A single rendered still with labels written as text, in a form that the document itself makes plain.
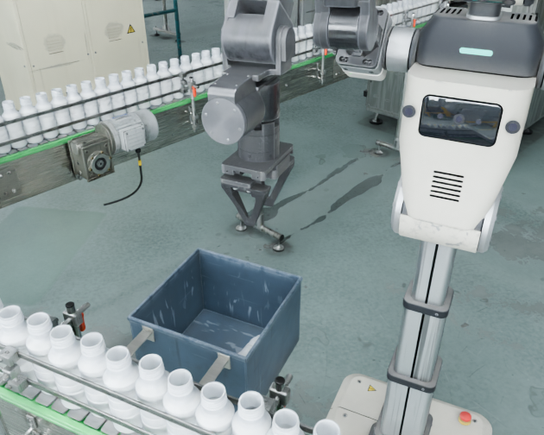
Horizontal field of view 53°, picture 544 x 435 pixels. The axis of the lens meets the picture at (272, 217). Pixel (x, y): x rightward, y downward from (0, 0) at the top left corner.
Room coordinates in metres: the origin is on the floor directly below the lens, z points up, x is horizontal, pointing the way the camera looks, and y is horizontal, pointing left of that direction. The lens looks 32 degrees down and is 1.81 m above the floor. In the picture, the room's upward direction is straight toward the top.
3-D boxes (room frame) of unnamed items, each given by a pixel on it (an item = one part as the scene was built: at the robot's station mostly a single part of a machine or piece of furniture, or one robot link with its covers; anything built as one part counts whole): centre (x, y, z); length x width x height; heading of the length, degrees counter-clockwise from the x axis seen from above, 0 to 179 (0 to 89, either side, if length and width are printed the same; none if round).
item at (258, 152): (0.69, 0.02, 1.51); 0.10 x 0.07 x 0.07; 156
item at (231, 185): (0.67, 0.03, 1.44); 0.07 x 0.07 x 0.09; 66
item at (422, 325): (1.06, -0.39, 0.74); 0.11 x 0.11 x 0.40; 65
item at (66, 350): (0.68, 0.36, 1.08); 0.06 x 0.06 x 0.17
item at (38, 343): (0.71, 0.41, 1.08); 0.06 x 0.06 x 0.17
